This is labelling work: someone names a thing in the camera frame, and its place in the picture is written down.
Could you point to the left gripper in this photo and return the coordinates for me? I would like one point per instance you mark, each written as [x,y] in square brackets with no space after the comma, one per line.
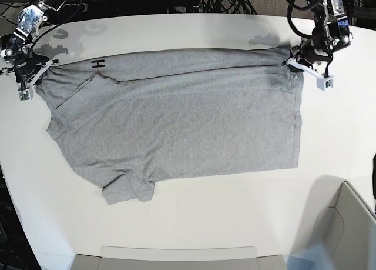
[310,52]

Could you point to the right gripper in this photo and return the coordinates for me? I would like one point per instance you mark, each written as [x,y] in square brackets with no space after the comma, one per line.
[27,68]

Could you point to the grey T-shirt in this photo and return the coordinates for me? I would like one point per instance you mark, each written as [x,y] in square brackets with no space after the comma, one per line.
[128,121]

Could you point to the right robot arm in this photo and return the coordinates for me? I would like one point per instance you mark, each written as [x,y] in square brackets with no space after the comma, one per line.
[18,50]

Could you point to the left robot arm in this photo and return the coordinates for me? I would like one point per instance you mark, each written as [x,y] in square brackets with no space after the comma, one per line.
[331,34]

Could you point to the blue cloth corner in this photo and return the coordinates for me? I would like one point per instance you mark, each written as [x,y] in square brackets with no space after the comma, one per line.
[313,258]

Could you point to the grey chair front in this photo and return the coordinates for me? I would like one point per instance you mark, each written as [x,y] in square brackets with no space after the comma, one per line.
[112,257]

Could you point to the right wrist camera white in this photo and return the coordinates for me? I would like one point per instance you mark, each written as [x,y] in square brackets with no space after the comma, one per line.
[25,95]

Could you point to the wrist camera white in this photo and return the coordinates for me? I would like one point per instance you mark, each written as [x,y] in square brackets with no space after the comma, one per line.
[323,82]
[25,95]

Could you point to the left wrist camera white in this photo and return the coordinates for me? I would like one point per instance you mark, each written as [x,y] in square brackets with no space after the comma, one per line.
[323,82]

